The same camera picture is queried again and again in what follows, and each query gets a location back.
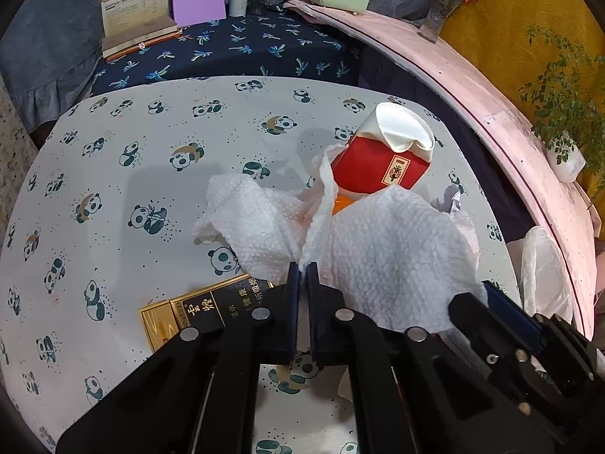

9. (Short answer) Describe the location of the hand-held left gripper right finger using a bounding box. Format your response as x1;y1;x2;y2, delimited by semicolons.
305;262;555;454

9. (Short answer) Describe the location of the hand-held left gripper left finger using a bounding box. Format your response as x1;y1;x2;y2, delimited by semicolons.
56;262;301;454

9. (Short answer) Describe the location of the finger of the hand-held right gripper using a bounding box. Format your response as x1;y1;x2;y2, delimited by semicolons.
448;292;544;381
483;281;605;384

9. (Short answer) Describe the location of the white plastic bag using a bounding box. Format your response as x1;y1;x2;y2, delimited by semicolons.
520;225;575;327

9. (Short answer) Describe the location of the small white paper towel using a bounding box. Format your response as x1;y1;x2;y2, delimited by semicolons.
191;173;327;289

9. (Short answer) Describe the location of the black and gold cigarette box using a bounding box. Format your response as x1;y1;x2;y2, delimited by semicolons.
138;273;279;354

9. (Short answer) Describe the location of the large white paper towel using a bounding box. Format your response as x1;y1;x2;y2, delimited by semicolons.
300;149;490;334

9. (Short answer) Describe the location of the orange plastic wrapper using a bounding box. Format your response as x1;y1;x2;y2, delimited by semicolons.
331;191;360;216

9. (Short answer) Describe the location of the white paper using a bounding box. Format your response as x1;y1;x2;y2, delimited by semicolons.
428;184;466;218

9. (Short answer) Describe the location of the red paper cup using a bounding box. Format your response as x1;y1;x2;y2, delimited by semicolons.
328;101;436;194

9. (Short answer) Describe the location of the dark purple cloth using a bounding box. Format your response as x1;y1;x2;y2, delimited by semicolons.
354;45;540;244

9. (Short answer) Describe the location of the white plant pot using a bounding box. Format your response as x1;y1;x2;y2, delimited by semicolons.
546;135;587;183

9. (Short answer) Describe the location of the green leafy plant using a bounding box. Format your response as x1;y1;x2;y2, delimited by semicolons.
517;26;605;166

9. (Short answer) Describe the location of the pink cloth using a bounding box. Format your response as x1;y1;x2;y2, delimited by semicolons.
284;0;601;341

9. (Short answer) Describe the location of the navy palm print cloth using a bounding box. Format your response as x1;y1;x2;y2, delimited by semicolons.
90;12;365;98

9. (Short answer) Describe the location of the brown hardcover book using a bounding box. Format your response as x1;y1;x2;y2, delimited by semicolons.
101;15;183;61

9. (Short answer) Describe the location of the yellow curtain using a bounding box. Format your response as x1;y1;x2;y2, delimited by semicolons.
437;0;605;204

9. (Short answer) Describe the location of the cream printed booklet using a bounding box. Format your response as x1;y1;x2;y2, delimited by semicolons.
101;0;171;39

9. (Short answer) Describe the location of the blue-grey cloth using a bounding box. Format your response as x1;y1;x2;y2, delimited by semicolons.
0;0;440;133

